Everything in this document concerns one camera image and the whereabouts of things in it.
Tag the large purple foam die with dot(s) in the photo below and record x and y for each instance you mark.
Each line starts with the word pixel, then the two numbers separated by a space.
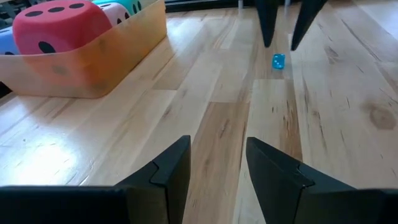
pixel 7 40

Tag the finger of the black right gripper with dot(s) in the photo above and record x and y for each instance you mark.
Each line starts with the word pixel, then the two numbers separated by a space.
pixel 306 18
pixel 267 18

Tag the small cyan translucent die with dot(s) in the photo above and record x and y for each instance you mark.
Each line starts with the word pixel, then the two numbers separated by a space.
pixel 278 61

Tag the large red foam die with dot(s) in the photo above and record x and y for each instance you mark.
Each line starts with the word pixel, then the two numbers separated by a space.
pixel 62 28

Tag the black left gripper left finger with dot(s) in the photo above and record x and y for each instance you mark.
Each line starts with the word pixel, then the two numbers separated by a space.
pixel 140 199

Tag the large pink foam die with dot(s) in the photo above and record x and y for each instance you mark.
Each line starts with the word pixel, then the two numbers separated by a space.
pixel 110 11

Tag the large teal foam die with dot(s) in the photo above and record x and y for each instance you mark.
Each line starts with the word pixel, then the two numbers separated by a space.
pixel 124 2

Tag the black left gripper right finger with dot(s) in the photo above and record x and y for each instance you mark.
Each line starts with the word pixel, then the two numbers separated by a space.
pixel 295 199

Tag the orange translucent plastic bin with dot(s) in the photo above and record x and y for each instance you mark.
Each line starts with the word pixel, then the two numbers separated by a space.
pixel 124 53

